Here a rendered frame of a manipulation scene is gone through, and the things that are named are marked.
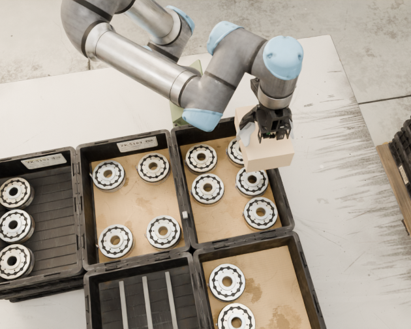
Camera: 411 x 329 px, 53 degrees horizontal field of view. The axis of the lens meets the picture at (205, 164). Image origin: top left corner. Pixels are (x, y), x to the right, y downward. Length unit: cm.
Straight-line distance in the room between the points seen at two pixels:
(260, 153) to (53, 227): 69
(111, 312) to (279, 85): 79
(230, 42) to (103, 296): 80
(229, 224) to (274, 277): 21
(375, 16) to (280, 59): 234
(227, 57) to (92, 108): 95
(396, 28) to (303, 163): 172
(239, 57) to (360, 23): 224
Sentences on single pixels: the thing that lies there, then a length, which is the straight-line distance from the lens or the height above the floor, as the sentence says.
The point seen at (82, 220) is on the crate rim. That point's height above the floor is 93.
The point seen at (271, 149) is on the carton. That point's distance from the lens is 105.
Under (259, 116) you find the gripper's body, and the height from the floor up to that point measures 124.
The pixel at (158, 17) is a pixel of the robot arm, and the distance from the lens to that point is 125.
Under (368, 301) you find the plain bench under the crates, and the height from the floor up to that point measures 70.
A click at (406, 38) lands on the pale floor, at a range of 304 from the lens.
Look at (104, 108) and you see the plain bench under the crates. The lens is 168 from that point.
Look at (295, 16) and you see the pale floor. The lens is 297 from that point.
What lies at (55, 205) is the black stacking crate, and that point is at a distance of 139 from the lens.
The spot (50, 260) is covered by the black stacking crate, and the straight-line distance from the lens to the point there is 134.
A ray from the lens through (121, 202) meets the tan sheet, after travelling 133.
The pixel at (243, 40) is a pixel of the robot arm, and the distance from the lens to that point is 83.
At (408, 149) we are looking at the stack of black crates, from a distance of 218.
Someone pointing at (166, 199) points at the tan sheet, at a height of 83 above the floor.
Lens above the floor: 205
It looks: 64 degrees down
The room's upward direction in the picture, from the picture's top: 3 degrees counter-clockwise
